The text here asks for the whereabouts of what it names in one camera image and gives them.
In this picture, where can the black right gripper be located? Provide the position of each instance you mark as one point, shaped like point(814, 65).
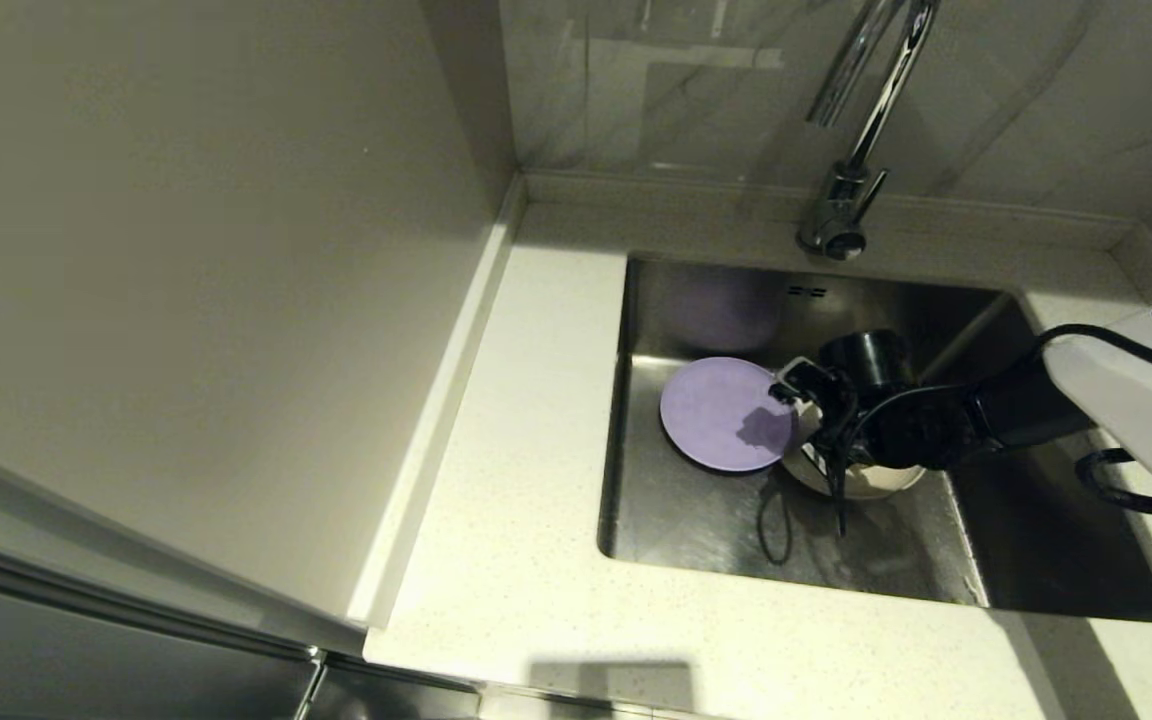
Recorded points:
point(841, 415)

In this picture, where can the purple plastic plate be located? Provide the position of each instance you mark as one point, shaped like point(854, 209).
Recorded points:
point(716, 410)

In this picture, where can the beige plastic plate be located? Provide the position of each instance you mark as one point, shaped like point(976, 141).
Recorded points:
point(866, 485)

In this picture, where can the chrome gooseneck faucet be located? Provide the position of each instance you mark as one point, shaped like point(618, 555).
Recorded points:
point(841, 200)

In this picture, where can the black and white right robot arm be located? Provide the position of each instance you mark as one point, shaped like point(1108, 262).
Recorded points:
point(1036, 400)

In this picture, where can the stainless steel sink basin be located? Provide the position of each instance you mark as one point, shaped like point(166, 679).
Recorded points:
point(696, 530)

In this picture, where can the beige cabinet side panel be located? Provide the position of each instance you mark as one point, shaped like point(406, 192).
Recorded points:
point(186, 250)

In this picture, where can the stainless steel appliance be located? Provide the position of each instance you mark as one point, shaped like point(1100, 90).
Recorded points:
point(86, 640)

